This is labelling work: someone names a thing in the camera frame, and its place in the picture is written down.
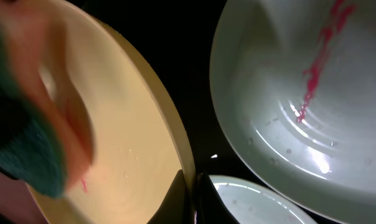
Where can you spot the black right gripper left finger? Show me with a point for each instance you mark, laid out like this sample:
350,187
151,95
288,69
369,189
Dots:
175,208

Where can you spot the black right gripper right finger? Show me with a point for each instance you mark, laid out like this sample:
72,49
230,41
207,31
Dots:
209,205

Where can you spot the yellow plate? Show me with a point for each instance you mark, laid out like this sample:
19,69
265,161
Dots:
138,137

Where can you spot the green plate with red stain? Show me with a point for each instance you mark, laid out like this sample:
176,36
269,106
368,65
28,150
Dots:
293,84

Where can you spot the green yellow sponge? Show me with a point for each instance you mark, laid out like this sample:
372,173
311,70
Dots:
31,148

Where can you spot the black round tray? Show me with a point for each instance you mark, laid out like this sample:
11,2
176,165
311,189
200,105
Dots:
175,38

